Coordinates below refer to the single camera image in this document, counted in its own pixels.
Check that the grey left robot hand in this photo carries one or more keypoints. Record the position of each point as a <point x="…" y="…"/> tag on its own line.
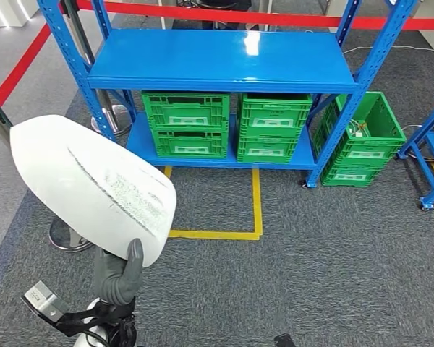
<point x="116" y="282"/>

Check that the white curved panel part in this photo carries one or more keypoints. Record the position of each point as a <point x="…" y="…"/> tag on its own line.
<point x="76" y="177"/>

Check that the black robot body part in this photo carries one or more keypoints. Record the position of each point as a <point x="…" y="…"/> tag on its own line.
<point x="283" y="341"/>

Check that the green plastic crate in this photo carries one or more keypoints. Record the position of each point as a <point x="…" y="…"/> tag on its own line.
<point x="379" y="120"/>
<point x="246" y="112"/>
<point x="242" y="151"/>
<point x="159" y="143"/>
<point x="365" y="177"/>
<point x="148" y="112"/>

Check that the red barrier belt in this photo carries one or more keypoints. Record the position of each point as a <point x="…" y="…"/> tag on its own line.
<point x="292" y="20"/>
<point x="20" y="67"/>

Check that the white partition panel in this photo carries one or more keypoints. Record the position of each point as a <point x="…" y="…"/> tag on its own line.
<point x="7" y="14"/>

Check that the black round stool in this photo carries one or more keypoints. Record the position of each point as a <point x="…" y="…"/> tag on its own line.
<point x="217" y="4"/>

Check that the chrome barrier post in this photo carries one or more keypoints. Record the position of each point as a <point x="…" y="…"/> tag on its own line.
<point x="119" y="120"/>
<point x="70" y="237"/>

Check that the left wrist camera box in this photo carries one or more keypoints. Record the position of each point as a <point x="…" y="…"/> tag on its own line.
<point x="43" y="301"/>

